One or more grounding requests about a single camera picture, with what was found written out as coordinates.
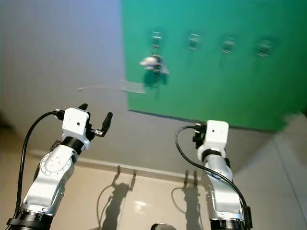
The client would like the clear tape piece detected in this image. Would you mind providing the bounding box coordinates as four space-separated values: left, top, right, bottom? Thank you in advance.
119 80 146 94

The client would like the grey robot leg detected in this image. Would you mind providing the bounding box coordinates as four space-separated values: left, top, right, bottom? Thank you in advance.
150 222 178 230

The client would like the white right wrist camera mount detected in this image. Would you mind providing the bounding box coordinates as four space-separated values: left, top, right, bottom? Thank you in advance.
204 120 229 153

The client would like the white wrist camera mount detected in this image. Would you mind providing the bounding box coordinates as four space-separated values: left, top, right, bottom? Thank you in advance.
204 120 229 153
62 108 91 142

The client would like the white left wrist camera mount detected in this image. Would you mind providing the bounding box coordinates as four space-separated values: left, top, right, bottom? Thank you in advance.
62 108 91 142

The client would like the green wall board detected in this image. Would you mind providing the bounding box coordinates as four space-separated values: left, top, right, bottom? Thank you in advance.
120 0 307 133

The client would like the keychain with white plush toy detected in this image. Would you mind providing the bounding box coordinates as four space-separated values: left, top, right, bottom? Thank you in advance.
139 46 169 76

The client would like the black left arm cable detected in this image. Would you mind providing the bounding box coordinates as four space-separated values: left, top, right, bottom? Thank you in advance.
18 110 65 221

